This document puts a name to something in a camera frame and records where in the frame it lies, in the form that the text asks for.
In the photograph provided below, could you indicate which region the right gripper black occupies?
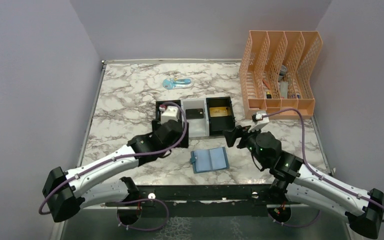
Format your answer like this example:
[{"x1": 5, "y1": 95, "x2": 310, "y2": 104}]
[{"x1": 223, "y1": 122, "x2": 268, "y2": 167}]

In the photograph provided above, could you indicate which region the blue leather card holder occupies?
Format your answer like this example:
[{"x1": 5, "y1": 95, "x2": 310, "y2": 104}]
[{"x1": 189, "y1": 147, "x2": 230, "y2": 174}]

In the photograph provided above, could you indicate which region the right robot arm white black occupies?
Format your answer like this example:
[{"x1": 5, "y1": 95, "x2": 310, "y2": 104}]
[{"x1": 223, "y1": 125, "x2": 384, "y2": 239}]

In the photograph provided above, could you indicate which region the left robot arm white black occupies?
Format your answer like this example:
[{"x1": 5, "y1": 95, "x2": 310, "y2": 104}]
[{"x1": 38, "y1": 120, "x2": 189, "y2": 223}]

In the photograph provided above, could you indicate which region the gold card in right tray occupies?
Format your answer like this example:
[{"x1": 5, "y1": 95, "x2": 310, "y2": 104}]
[{"x1": 209, "y1": 106, "x2": 230, "y2": 118}]

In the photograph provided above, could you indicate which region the black card in middle tray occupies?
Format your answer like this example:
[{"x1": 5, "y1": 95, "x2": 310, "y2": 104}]
[{"x1": 185, "y1": 108, "x2": 204, "y2": 120}]

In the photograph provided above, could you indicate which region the black left tray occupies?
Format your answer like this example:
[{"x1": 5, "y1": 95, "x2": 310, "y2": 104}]
[{"x1": 151, "y1": 100, "x2": 184, "y2": 136}]

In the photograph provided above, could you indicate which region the black tray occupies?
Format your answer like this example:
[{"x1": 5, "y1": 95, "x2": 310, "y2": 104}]
[
  {"x1": 205, "y1": 96, "x2": 236, "y2": 137},
  {"x1": 151, "y1": 100, "x2": 184, "y2": 136}
]

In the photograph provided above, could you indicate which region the black right tray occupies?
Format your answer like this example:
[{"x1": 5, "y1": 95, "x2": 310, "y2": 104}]
[{"x1": 205, "y1": 96, "x2": 236, "y2": 137}]

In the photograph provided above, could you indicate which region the white middle tray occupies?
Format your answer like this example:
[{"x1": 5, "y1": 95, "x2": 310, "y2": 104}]
[{"x1": 181, "y1": 98, "x2": 210, "y2": 139}]

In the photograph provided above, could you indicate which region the blue blister pack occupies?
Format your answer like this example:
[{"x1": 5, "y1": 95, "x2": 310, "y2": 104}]
[{"x1": 162, "y1": 77, "x2": 194, "y2": 90}]

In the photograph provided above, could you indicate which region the grey item in organizer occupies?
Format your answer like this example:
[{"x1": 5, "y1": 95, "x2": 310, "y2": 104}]
[{"x1": 279, "y1": 81, "x2": 289, "y2": 99}]

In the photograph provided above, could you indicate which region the orange plastic file organizer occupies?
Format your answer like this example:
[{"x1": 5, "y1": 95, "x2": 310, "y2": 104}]
[{"x1": 239, "y1": 30, "x2": 323, "y2": 120}]

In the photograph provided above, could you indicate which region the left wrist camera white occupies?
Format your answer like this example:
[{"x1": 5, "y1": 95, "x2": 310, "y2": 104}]
[{"x1": 159, "y1": 105, "x2": 180, "y2": 124}]

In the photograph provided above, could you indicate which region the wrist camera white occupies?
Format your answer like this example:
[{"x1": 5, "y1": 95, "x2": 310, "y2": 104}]
[
  {"x1": 248, "y1": 110, "x2": 270, "y2": 133},
  {"x1": 159, "y1": 105, "x2": 180, "y2": 124}
]

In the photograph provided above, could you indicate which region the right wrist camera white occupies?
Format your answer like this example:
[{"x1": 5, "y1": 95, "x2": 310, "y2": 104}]
[{"x1": 248, "y1": 110, "x2": 270, "y2": 133}]

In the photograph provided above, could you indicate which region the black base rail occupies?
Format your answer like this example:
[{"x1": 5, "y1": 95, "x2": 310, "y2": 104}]
[{"x1": 105, "y1": 183, "x2": 302, "y2": 208}]

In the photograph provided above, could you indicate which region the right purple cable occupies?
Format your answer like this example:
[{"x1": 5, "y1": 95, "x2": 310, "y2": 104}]
[{"x1": 261, "y1": 107, "x2": 384, "y2": 229}]

